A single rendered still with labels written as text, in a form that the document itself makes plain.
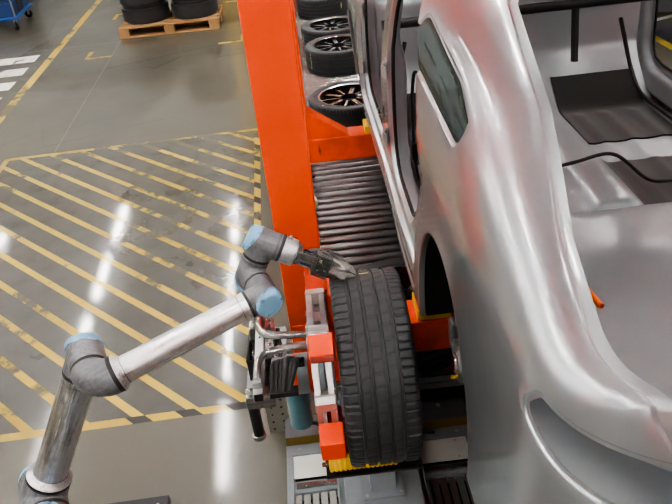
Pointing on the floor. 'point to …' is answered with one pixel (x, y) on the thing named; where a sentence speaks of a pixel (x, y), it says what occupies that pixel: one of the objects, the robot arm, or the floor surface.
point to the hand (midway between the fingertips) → (352, 272)
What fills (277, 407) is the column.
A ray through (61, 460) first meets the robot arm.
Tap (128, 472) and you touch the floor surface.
